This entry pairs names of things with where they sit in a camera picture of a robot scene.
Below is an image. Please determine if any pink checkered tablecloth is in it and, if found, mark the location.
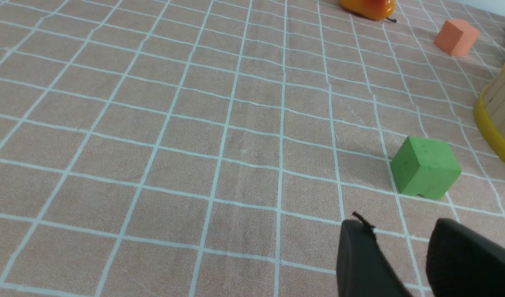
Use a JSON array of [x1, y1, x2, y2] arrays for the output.
[[0, 0, 505, 297]]

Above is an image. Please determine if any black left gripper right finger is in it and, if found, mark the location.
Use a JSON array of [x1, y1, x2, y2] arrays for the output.
[[426, 218, 505, 297]]

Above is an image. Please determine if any orange toy pear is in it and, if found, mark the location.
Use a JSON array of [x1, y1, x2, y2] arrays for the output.
[[339, 0, 397, 23]]

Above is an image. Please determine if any green foam cube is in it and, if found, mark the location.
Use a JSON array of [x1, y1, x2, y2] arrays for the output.
[[390, 136, 462, 200]]

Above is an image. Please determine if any yellow bamboo steamer basket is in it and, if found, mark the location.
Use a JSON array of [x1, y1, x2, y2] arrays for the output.
[[473, 63, 505, 163]]

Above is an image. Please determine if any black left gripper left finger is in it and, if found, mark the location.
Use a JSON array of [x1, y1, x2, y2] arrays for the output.
[[336, 212, 412, 297]]

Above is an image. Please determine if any orange foam cube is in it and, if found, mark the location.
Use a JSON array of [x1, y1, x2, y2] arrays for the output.
[[434, 19, 480, 56]]

